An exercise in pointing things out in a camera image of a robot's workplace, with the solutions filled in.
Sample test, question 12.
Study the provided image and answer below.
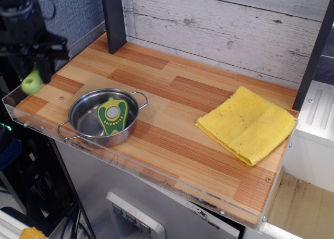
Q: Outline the green toy pepper slice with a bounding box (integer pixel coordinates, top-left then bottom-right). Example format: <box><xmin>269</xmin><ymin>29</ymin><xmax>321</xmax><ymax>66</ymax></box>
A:
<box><xmin>97</xmin><ymin>97</ymin><xmax>129</xmax><ymax>135</ymax></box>

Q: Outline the dark left frame post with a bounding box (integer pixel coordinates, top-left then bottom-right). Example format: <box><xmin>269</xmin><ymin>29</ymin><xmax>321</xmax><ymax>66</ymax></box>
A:
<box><xmin>102</xmin><ymin>0</ymin><xmax>127</xmax><ymax>54</ymax></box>

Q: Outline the yellow folded cloth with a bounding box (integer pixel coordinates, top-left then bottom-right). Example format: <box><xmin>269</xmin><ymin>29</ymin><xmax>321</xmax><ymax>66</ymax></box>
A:
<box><xmin>195</xmin><ymin>87</ymin><xmax>296</xmax><ymax>166</ymax></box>

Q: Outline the dark right frame post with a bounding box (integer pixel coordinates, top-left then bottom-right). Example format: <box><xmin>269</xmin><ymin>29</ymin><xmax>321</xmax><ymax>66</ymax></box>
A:
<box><xmin>292</xmin><ymin>0</ymin><xmax>333</xmax><ymax>111</ymax></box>

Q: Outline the white toy sink unit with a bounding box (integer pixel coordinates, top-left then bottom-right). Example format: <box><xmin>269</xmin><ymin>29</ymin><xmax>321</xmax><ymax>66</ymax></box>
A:
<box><xmin>282</xmin><ymin>81</ymin><xmax>333</xmax><ymax>192</ymax></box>

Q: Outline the dark frame post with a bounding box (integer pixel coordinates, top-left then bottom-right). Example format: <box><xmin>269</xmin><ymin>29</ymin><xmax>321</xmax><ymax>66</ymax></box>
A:
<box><xmin>292</xmin><ymin>0</ymin><xmax>333</xmax><ymax>111</ymax></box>
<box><xmin>102</xmin><ymin>0</ymin><xmax>127</xmax><ymax>54</ymax></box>

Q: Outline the green handled grey spatula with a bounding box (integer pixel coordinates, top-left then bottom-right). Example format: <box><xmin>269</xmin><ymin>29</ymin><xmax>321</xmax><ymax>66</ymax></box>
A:
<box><xmin>21</xmin><ymin>67</ymin><xmax>42</xmax><ymax>94</ymax></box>

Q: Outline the clear acrylic table guard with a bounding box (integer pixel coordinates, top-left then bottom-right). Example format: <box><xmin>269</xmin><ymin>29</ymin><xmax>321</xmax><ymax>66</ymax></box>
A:
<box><xmin>1</xmin><ymin>22</ymin><xmax>299</xmax><ymax>234</ymax></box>

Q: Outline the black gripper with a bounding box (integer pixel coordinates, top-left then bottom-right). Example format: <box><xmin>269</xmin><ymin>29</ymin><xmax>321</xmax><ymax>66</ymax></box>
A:
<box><xmin>1</xmin><ymin>0</ymin><xmax>68</xmax><ymax>83</ymax></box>

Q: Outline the grey toy fridge cabinet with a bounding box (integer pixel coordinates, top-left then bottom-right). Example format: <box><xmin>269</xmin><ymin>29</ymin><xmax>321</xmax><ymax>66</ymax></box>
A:
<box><xmin>56</xmin><ymin>141</ymin><xmax>244</xmax><ymax>238</ymax></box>

